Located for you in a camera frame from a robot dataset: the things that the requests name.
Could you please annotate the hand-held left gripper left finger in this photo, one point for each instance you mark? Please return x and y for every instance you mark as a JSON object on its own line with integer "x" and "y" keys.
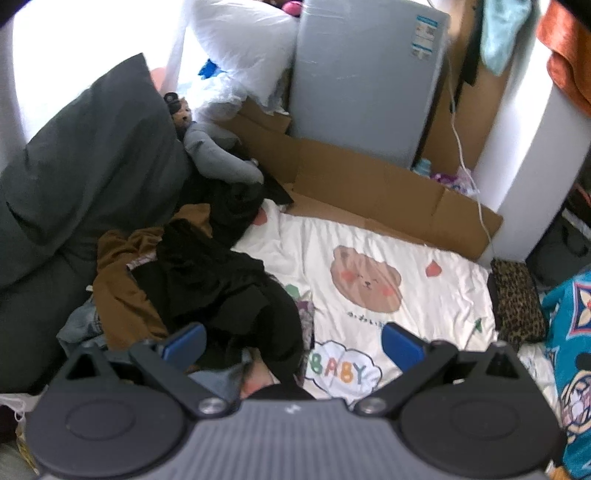
{"x": 184, "y": 341}

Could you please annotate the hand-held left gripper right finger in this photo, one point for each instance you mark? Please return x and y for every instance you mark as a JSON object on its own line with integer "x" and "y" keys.
{"x": 401, "y": 344}

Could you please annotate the leopard print skirt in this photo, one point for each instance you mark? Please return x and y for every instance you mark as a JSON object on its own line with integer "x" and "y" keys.
{"x": 517, "y": 300}

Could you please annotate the cream printed blanket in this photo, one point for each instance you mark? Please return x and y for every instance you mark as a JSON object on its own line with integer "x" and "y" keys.
{"x": 415, "y": 295}

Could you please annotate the crumpled black garment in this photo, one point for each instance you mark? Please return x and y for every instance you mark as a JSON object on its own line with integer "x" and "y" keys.
{"x": 221, "y": 295}

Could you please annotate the brown garment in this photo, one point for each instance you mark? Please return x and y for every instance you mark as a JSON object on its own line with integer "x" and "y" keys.
{"x": 120, "y": 295}

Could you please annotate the floral patterned garment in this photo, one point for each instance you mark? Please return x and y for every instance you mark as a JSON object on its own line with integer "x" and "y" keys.
{"x": 307, "y": 323}

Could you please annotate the blue jeans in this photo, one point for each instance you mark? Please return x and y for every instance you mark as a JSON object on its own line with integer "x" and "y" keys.
{"x": 83, "y": 323}

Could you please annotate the black cloth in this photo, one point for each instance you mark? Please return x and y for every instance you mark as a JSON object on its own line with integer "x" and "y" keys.
{"x": 231, "y": 207}

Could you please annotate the dark grey bedding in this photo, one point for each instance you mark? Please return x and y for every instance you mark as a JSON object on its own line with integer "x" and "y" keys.
{"x": 37, "y": 323}

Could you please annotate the flattened cardboard sheet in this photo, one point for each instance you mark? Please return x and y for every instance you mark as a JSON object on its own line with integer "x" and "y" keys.
{"x": 369, "y": 184}

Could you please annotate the teal printed blanket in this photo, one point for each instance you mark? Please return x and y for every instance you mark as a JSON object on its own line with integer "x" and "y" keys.
{"x": 568, "y": 323}

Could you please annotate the light blue bottle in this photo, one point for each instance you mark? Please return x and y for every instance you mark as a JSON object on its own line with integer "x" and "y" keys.
{"x": 422, "y": 167}

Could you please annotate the white cloth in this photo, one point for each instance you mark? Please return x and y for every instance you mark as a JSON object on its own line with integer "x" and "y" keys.
{"x": 11, "y": 408}

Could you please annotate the grey plush toy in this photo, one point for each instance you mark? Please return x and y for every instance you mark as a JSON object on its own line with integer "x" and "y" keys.
{"x": 217, "y": 157}

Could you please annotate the dark bag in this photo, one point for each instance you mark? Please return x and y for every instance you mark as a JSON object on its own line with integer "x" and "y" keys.
{"x": 563, "y": 244}

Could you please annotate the dark grey pillow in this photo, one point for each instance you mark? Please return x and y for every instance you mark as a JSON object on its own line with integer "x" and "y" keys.
{"x": 92, "y": 161}

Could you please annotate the small bear toy with sunglasses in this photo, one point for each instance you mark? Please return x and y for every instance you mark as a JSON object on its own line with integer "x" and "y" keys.
{"x": 182, "y": 115}

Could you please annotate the clear plastic bag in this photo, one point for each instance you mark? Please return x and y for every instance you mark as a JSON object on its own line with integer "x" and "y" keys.
{"x": 221, "y": 97}

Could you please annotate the brown cardboard panel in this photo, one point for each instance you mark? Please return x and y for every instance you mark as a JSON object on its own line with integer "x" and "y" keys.
{"x": 489, "y": 101}

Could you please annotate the grey upright mattress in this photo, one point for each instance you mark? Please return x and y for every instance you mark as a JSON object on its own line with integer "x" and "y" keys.
{"x": 360, "y": 83}

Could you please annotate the white pillow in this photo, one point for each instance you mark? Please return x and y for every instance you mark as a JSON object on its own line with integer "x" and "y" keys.
{"x": 240, "y": 46}

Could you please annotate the hanging teal cloth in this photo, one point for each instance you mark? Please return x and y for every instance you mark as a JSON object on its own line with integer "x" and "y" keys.
{"x": 501, "y": 37}

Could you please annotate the orange towel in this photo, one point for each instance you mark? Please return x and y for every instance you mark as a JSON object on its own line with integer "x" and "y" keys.
{"x": 568, "y": 60}

